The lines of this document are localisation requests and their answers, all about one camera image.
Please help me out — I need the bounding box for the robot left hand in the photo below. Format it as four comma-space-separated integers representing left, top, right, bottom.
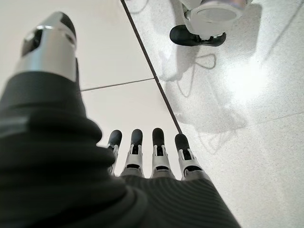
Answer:
0, 11, 242, 228

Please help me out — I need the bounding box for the white kitchen base cabinet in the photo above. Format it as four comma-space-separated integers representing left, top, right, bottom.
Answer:
0, 0, 185, 181

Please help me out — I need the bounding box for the white robot leg with foot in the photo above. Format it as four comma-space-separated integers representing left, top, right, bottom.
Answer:
169, 0, 252, 47

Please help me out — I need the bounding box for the thin grey floor cable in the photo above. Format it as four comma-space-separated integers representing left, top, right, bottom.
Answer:
177, 53, 217, 98

